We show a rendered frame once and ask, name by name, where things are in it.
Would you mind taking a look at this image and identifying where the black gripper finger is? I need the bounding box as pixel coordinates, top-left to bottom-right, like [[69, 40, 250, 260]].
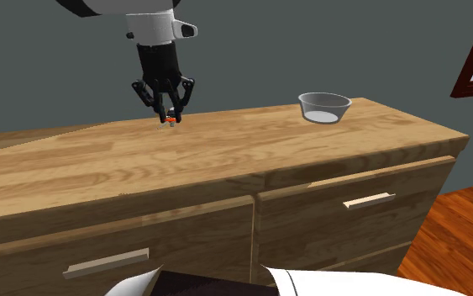
[[165, 76, 197, 124], [130, 78, 168, 124]]

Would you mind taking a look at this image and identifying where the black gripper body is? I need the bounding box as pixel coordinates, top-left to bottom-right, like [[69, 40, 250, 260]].
[[135, 41, 184, 97]]

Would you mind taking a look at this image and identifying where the small orange and grey object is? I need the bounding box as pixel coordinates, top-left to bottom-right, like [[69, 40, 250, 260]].
[[156, 107, 178, 130]]

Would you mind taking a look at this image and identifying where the wooden chest of drawers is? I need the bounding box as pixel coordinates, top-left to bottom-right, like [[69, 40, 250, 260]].
[[0, 97, 471, 296]]

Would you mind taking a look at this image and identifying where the clear glass bowl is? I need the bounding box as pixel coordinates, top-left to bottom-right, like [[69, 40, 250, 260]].
[[297, 92, 354, 124]]

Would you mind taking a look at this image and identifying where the bed with white pillows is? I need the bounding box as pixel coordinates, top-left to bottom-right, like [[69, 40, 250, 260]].
[[103, 264, 469, 296]]

